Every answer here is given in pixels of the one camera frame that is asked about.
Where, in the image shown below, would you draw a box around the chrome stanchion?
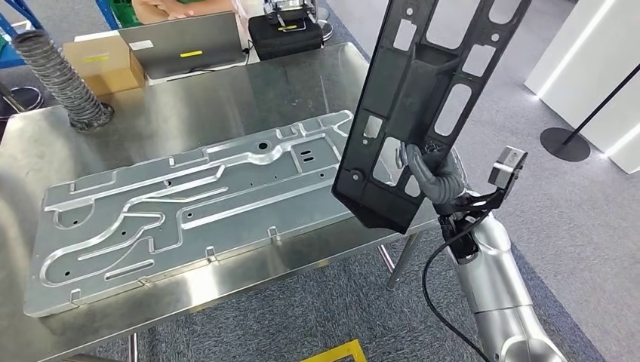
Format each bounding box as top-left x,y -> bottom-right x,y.
0,82 -> 45,120

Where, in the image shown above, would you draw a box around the black plastic panel part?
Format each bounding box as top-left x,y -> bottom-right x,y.
331,0 -> 534,235

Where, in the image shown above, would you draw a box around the stamped aluminium plate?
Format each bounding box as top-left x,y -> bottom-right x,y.
22,109 -> 361,318

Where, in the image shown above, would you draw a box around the cardboard box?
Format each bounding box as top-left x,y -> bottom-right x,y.
62,32 -> 146,97

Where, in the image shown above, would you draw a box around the black pole stand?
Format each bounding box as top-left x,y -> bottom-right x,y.
540,62 -> 640,162

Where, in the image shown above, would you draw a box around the green crate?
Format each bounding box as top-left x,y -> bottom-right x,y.
110,0 -> 143,29

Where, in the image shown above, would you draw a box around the blue storage rack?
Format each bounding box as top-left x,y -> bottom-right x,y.
0,0 -> 121,70

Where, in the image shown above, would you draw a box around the black silver device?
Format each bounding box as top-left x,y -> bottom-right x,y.
263,0 -> 317,32

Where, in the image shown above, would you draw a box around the grey laptop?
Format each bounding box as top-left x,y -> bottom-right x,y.
118,11 -> 248,81

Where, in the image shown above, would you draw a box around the grey ribbed hose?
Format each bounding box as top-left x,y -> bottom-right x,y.
11,29 -> 115,132

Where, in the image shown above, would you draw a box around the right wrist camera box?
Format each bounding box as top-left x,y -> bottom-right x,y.
450,146 -> 528,216

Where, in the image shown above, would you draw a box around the stainless steel workbench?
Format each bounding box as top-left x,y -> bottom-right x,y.
0,42 -> 441,362

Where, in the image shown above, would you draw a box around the yellow floor tape square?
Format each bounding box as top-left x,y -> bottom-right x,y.
300,339 -> 368,362

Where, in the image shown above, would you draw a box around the person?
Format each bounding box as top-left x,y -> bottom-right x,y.
131,0 -> 236,25

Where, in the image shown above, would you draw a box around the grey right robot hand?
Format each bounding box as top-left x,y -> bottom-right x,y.
398,143 -> 469,191

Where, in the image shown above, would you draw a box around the white display block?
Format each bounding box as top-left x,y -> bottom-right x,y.
524,0 -> 640,175

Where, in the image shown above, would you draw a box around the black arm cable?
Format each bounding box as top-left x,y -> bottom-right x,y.
422,210 -> 494,362

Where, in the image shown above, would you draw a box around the black carry case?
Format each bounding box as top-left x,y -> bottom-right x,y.
248,14 -> 325,61

